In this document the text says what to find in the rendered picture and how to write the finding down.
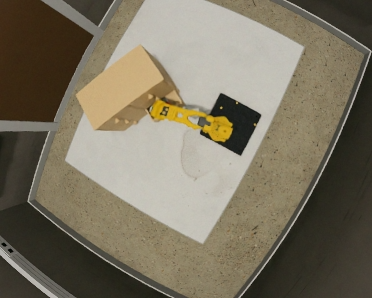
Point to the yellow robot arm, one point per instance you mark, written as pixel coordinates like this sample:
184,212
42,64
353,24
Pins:
204,123

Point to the tan wooden chest of drawers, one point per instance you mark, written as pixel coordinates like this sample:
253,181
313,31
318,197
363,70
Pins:
119,85

